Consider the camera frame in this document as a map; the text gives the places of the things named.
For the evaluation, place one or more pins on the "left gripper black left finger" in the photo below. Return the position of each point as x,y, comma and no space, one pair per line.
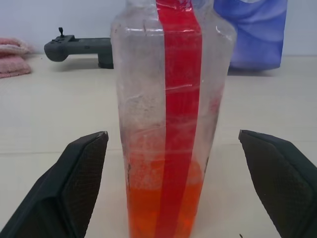
62,188

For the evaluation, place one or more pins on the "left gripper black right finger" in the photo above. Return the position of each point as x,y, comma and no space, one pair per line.
284,188

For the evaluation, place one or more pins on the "bottle with orange liquid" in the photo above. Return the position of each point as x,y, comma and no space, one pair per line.
173,124

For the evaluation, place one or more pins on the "pink towel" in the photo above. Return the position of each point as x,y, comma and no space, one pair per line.
12,62

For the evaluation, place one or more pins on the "grey handheld controller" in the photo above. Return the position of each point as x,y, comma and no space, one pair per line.
81,47

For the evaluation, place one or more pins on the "purple Vinda tissue pack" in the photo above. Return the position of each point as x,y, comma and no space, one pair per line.
257,37

